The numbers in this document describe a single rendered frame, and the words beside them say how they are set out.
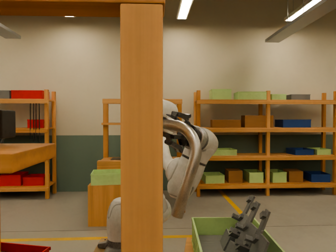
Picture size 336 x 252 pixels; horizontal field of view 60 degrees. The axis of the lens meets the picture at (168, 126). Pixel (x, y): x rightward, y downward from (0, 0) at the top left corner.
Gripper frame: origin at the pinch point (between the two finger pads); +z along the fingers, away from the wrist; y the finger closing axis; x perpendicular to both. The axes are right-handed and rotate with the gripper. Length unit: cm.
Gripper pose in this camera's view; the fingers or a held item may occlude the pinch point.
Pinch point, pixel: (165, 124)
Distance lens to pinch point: 84.1
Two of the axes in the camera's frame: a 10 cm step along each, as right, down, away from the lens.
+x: 8.7, 1.6, -4.7
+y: 2.3, -9.7, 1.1
